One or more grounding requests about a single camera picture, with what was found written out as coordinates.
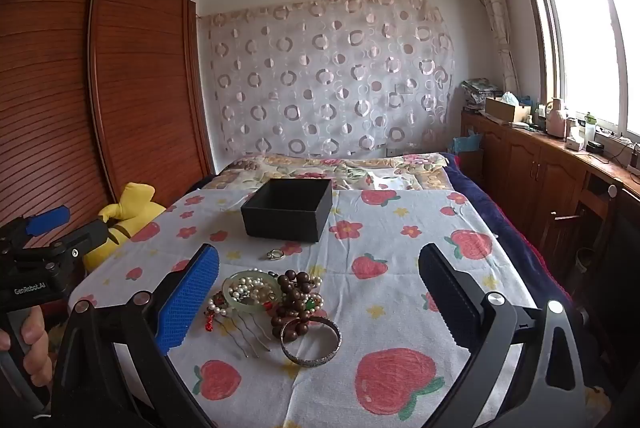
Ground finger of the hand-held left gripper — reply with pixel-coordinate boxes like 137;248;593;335
47;218;122;261
0;205;72;251

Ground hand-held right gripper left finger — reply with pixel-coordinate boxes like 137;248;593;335
50;243;221;428

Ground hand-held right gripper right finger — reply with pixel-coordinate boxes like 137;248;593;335
418;243;587;428

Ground white pearl necklace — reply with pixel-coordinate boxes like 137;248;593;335
207;275;281;316

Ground black box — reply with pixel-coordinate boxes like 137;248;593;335
240;178;334;243

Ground person's left hand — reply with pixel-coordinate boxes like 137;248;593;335
0;307;54;393

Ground red bead hair ornament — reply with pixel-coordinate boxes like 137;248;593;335
203;292;227;335

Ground pale green jade bangle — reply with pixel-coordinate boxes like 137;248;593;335
222;271;282;312

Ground yellow plush toy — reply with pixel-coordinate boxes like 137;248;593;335
82;181;167;272

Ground metal hair comb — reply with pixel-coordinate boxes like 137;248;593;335
220;307;274;360

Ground strawberry print cloth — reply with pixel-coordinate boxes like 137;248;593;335
65;187;553;428

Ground dark blue blanket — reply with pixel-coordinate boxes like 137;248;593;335
444;152;573;309

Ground silver bangle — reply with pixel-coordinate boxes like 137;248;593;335
279;315;343;367

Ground long wooden cabinet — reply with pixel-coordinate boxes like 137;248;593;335
460;107;640;291

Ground blue bag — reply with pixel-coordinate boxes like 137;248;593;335
452;133;484;155

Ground floral bedsheet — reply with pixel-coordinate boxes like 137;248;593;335
200;151;451;195

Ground brown wooden wardrobe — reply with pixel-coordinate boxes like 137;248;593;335
0;0;219;231

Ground cardboard box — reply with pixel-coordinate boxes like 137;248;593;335
483;97;533;124

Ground stack of folded cloth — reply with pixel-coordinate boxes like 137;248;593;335
460;78;502;112

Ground circle print sheer curtain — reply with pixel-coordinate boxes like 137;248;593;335
199;0;457;160

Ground tied patterned window curtain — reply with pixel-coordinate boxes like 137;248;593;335
468;0;522;95

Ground window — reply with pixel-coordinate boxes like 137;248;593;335
516;0;640;140

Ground brown wooden bead bracelet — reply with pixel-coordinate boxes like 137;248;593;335
270;270;327;342

